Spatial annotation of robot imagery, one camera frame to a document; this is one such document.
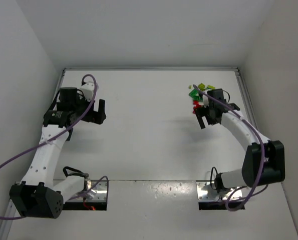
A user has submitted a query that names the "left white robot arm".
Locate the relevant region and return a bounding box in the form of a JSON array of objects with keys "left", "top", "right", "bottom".
[{"left": 9, "top": 83, "right": 106, "bottom": 219}]

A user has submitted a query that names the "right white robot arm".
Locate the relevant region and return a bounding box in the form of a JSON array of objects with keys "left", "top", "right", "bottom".
[{"left": 194, "top": 88, "right": 285, "bottom": 192}]

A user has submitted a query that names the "red lego pile brick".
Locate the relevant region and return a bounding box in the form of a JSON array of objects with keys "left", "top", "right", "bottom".
[{"left": 192, "top": 100, "right": 204, "bottom": 114}]

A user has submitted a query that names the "dark green lego plate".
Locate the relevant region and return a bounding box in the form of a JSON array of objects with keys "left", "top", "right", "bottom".
[{"left": 188, "top": 89, "right": 198, "bottom": 98}]

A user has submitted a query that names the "yellow-green lego brick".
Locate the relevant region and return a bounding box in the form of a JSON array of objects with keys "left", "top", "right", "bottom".
[{"left": 197, "top": 83, "right": 206, "bottom": 91}]

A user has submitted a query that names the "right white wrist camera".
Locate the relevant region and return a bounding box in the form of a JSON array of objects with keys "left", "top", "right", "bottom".
[{"left": 202, "top": 95, "right": 209, "bottom": 107}]

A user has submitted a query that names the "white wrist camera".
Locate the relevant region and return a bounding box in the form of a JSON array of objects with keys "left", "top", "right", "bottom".
[
  {"left": 79, "top": 82, "right": 98, "bottom": 102},
  {"left": 202, "top": 95, "right": 209, "bottom": 107}
]

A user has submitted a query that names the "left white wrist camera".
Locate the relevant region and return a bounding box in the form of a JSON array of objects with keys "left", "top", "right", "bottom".
[{"left": 79, "top": 82, "right": 98, "bottom": 102}]

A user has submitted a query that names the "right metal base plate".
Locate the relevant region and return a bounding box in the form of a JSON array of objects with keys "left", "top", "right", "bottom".
[{"left": 196, "top": 181, "right": 243, "bottom": 202}]

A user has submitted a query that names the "metal base plate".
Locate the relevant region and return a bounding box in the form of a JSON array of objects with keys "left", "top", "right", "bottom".
[
  {"left": 69, "top": 179, "right": 108, "bottom": 204},
  {"left": 196, "top": 181, "right": 243, "bottom": 202}
]

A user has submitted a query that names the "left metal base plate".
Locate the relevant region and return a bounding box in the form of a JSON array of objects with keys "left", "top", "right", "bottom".
[{"left": 69, "top": 179, "right": 108, "bottom": 204}]

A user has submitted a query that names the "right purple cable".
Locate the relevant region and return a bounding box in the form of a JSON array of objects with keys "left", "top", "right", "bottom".
[{"left": 193, "top": 83, "right": 267, "bottom": 212}]

